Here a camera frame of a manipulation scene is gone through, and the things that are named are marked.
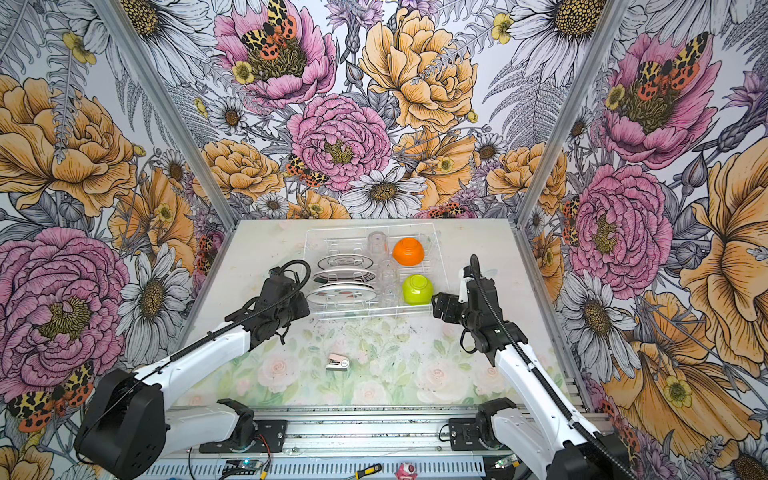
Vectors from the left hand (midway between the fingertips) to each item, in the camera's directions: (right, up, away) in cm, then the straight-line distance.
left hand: (302, 309), depth 88 cm
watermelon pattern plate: (+11, +4, 0) cm, 12 cm away
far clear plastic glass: (+21, +19, +14) cm, 32 cm away
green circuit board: (-9, -34, -17) cm, 39 cm away
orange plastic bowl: (+32, +17, +18) cm, 40 cm away
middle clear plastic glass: (+24, +10, +7) cm, 27 cm away
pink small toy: (+29, -30, -23) cm, 48 cm away
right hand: (+40, +1, -6) cm, 41 cm away
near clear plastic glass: (+25, +4, +1) cm, 25 cm away
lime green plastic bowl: (+34, +5, +6) cm, 35 cm away
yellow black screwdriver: (+20, -33, -19) cm, 43 cm away
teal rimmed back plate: (+11, +14, +11) cm, 21 cm away
